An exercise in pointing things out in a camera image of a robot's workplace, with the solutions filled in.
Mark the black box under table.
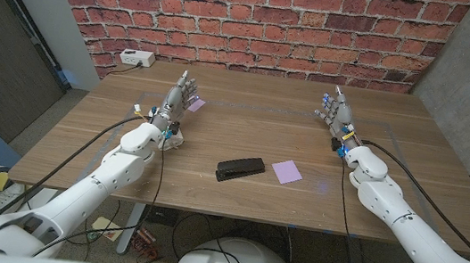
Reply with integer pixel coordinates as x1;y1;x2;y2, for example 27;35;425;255
143;204;179;228

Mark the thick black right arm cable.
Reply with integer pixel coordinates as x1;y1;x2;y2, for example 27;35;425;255
347;139;470;263

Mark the orange cable bundle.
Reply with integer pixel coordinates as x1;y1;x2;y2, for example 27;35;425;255
128;225;164;262

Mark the white shoe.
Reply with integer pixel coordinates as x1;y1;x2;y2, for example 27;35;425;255
0;181;27;218

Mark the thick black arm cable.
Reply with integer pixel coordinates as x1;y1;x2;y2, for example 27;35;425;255
0;98;151;235
347;139;470;263

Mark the white power strip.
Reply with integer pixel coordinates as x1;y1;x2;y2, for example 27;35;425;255
118;47;158;70

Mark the small purple sticky note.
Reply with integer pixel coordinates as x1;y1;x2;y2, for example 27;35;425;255
186;96;207;114

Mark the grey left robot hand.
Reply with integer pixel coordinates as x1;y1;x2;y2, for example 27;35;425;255
147;66;202;133

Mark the yellow paper sheet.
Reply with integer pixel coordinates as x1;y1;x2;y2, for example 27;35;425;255
90;215;126;243

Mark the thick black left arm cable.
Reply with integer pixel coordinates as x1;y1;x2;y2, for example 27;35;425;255
0;98;151;235

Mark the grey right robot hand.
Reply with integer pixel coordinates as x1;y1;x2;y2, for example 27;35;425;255
309;83;369;152

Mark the large purple sticky note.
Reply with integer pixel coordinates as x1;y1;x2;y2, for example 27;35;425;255
268;157;306;187

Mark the red brick printed backdrop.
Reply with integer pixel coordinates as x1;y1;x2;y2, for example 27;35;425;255
31;0;470;123

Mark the black stapler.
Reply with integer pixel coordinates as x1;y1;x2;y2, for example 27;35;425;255
213;152;268;188

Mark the black power strip cord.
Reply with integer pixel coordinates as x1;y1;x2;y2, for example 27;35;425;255
109;60;142;79

